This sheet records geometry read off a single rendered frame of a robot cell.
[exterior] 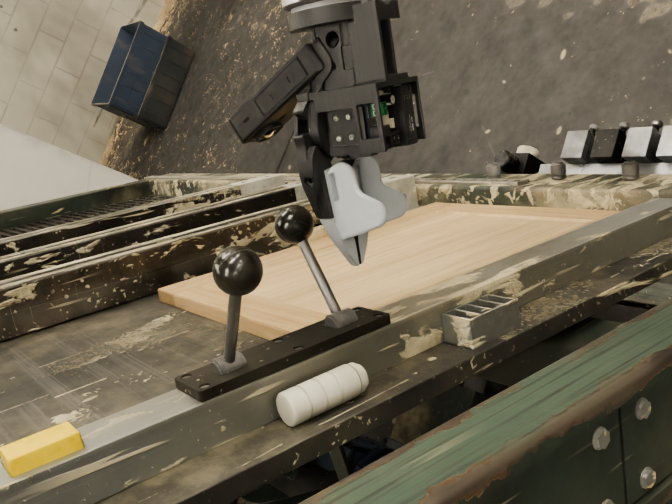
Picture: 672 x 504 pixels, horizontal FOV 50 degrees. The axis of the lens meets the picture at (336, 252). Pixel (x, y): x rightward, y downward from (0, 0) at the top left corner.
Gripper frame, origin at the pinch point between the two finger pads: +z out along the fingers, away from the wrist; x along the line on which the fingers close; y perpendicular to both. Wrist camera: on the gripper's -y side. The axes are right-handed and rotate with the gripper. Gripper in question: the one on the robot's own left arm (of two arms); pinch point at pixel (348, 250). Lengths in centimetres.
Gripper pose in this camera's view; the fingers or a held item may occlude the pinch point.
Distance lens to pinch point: 63.6
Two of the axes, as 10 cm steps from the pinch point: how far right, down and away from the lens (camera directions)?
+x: 5.4, -2.7, 8.0
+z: 1.6, 9.6, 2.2
